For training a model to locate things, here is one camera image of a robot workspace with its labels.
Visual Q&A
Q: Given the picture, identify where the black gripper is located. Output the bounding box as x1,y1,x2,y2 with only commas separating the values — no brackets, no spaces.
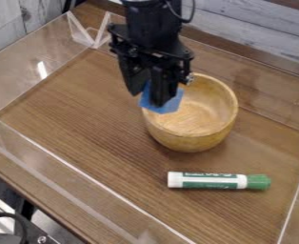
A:
107,0,194,107

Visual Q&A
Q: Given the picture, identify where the blue foam block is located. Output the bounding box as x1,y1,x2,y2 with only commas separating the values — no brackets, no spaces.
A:
138,81,184,114

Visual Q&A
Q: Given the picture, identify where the brown wooden bowl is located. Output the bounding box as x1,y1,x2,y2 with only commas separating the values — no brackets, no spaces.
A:
142,72,238,153

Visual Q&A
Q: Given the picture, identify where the white green marker pen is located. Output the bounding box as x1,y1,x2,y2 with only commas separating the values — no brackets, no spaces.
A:
167,172,270,191

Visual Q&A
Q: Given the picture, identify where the clear acrylic tray wall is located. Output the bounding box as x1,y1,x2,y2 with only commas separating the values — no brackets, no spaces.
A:
0,5,299,244

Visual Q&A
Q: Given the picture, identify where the black metal table bracket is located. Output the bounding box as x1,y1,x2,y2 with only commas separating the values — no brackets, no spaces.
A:
15,200,50,244

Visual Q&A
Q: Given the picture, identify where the black cable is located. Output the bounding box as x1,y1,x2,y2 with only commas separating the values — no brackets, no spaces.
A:
0,212,31,244

